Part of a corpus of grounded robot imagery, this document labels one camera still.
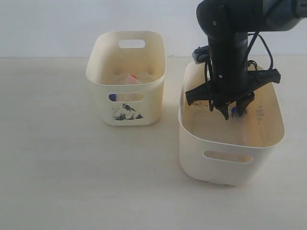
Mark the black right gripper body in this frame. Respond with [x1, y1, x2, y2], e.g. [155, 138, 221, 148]
[185, 31, 281, 110]

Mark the black cable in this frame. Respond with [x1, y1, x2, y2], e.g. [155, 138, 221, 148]
[203, 30, 274, 112]

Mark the blue cap tube front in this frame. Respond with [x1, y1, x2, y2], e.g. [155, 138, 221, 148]
[109, 93, 144, 102]

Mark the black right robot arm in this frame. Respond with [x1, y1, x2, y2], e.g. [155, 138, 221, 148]
[185, 0, 307, 120]

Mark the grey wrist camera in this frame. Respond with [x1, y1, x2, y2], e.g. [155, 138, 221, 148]
[192, 46, 210, 64]

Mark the orange cap tube back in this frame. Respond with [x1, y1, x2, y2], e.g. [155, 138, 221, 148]
[124, 74, 143, 85]

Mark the blue cap tube back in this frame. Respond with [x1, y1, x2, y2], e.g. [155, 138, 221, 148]
[231, 106, 247, 119]

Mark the blue cap tube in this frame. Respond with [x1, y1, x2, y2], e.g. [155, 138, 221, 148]
[109, 93, 144, 102]
[231, 106, 247, 119]

